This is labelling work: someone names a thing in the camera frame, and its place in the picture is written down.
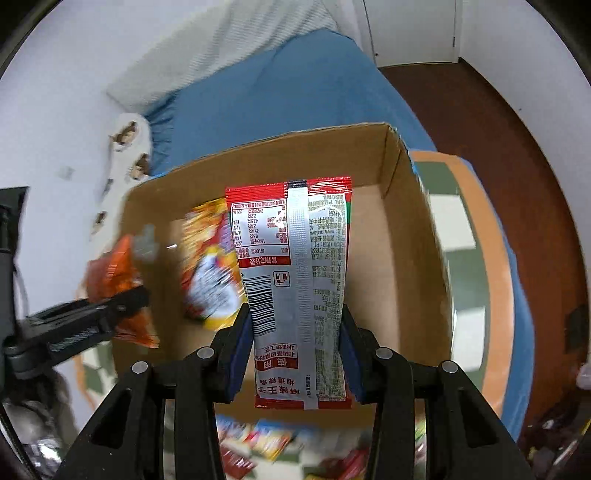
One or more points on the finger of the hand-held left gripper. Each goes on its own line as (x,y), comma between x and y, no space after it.
(92,314)

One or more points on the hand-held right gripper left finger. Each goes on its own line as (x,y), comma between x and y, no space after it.
(240,360)

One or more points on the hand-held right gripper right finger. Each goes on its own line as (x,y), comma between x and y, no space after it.
(349,364)

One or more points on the orange snack packet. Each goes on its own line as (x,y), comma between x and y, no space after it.
(115,267)

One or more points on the brown cardboard box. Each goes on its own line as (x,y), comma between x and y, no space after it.
(397,258)

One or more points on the red silver snack packet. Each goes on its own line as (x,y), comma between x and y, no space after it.
(300,258)

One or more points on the pile of snack packets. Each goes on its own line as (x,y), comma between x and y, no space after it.
(258,443)

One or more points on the yellow red snack packet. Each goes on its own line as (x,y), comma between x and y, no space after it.
(207,277)

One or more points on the white brown printed pillow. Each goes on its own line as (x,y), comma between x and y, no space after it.
(134,145)

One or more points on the green white checkered mat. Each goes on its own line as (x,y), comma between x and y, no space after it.
(461,240)

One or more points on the white blanket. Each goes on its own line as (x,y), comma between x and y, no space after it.
(207,60)

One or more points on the blue bed sheet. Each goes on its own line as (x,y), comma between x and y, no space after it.
(300,92)

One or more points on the white door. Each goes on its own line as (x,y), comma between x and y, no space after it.
(406,27)

